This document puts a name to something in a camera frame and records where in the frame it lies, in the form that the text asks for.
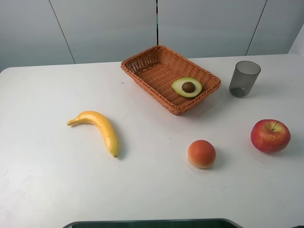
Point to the orange round bread bun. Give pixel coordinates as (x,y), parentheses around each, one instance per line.
(201,154)

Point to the orange wicker basket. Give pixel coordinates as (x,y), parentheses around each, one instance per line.
(156,68)

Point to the halved avocado with pit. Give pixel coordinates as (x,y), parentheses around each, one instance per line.
(187,87)

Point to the yellow banana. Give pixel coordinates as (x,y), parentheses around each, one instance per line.
(105,127)

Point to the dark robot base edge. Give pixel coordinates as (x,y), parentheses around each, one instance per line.
(184,223)

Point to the grey translucent plastic cup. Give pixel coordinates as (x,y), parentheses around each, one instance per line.
(244,77)

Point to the red apple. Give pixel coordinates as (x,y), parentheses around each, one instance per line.
(270,136)

